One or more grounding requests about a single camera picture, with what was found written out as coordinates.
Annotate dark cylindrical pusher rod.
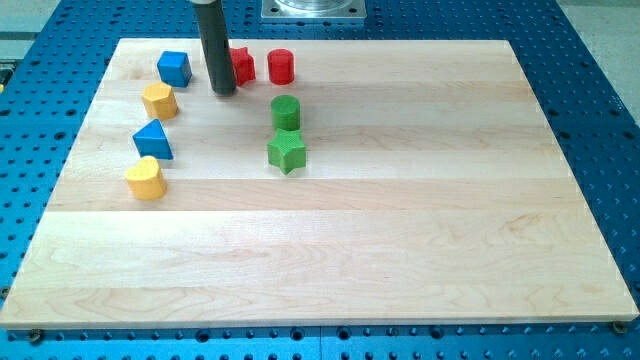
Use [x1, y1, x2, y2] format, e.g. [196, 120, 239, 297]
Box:
[193, 0, 236, 96]

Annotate blue triangle block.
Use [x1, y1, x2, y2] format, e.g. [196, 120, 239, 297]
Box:
[132, 119, 174, 160]

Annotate yellow heart block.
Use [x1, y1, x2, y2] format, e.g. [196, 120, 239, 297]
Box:
[125, 155, 167, 200]

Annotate red star block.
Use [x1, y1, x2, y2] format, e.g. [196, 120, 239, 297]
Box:
[230, 47, 256, 86]

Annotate blue cube block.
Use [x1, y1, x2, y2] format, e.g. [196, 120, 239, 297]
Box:
[157, 51, 192, 88]

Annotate red cylinder block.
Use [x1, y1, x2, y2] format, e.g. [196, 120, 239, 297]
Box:
[267, 48, 295, 85]

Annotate yellow hexagon block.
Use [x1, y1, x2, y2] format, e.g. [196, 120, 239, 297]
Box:
[141, 82, 178, 120]

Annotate green cylinder block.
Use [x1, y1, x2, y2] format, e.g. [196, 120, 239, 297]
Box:
[270, 95, 301, 131]

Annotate green star block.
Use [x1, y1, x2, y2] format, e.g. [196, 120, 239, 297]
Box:
[267, 128, 307, 174]

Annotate light wooden board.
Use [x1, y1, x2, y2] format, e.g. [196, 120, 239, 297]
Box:
[1, 38, 638, 329]

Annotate left board corner screw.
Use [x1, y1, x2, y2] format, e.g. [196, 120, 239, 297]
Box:
[26, 329, 44, 345]

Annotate board corner screw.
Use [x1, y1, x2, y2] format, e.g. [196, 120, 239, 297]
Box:
[611, 321, 628, 335]
[26, 329, 44, 345]

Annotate right board corner screw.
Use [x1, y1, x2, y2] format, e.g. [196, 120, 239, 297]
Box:
[611, 321, 628, 335]

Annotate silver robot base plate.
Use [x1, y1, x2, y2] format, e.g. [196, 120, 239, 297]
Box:
[260, 0, 367, 20]

